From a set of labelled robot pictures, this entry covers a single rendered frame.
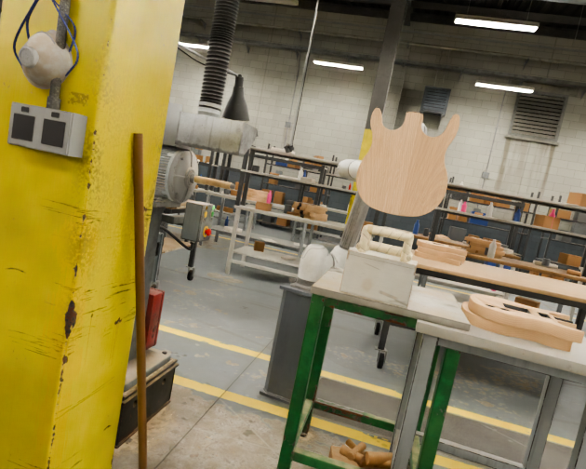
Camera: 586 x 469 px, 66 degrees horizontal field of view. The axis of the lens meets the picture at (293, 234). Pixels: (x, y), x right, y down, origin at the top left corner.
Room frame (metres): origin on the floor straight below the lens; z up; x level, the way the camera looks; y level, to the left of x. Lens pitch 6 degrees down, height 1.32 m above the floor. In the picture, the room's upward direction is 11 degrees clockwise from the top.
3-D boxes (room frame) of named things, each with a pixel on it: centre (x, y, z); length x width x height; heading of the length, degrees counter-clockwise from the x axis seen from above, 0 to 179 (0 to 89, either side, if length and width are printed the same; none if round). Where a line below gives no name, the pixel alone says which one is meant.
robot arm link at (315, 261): (2.75, -0.16, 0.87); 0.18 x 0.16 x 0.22; 114
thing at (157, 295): (2.34, 0.75, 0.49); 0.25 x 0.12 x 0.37; 78
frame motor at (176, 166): (2.18, 0.72, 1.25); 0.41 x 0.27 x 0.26; 78
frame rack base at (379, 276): (1.81, -0.38, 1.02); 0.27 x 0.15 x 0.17; 75
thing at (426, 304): (2.00, -0.48, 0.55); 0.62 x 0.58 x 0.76; 78
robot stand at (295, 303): (2.75, -0.16, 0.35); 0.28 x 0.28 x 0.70; 70
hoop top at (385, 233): (1.76, -0.36, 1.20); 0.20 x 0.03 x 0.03; 74
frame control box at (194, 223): (2.39, 0.58, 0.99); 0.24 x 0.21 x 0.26; 78
